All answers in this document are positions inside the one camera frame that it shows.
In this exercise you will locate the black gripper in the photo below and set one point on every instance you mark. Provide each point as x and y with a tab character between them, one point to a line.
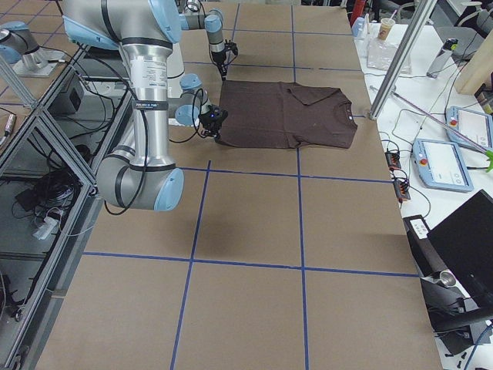
212	126
220	59

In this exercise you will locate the dark brown t-shirt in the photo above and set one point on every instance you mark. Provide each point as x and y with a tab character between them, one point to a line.
285	115

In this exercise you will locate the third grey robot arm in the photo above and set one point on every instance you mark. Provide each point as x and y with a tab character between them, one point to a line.
20	49

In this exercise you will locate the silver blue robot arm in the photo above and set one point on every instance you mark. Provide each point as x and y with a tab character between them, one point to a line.
193	16
139	172

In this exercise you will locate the paper drink cup with straw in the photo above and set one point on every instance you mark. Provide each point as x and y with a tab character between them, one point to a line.
386	26

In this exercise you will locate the black usb hub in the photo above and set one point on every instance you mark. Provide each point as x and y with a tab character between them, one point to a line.
393	160
401	189

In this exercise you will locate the near blue teach pendant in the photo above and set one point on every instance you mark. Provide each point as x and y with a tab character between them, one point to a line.
441	166

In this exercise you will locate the blue teach pendant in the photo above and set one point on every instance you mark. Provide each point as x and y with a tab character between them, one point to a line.
474	125
441	166

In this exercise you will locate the black box with label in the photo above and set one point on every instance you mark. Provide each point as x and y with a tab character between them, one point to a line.
425	256

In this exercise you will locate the far blue teach pendant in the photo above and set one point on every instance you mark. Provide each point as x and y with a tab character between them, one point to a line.
474	125

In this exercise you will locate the reacher grabber stick tool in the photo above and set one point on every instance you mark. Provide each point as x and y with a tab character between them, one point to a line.
476	146

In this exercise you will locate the black monitor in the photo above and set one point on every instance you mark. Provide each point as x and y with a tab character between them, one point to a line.
463	240

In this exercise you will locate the steel cup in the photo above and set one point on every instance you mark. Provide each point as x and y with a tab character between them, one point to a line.
443	278

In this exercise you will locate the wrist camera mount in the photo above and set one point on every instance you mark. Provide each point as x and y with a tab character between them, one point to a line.
231	46
215	110

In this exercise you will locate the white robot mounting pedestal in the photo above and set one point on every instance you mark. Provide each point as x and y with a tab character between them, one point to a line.
175	71

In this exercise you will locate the aluminium frame post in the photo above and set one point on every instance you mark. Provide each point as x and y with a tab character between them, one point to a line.
413	30

